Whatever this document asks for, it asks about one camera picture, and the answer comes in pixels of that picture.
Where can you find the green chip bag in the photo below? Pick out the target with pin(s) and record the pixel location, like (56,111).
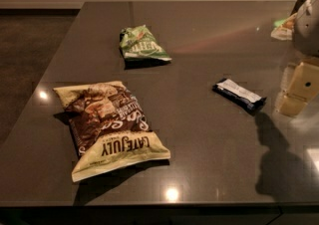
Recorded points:
(139,43)

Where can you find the dark blue snack bar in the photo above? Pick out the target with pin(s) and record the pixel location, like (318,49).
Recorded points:
(248,100)

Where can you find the white green snack bag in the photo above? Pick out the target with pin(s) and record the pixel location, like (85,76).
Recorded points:
(283,29)

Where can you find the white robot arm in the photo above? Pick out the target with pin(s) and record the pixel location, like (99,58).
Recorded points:
(305,42)

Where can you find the brown Late July chip bag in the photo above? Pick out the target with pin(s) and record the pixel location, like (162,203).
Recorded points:
(109,127)

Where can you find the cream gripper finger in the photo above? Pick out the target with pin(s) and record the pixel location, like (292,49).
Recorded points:
(305,82)
(291,106)

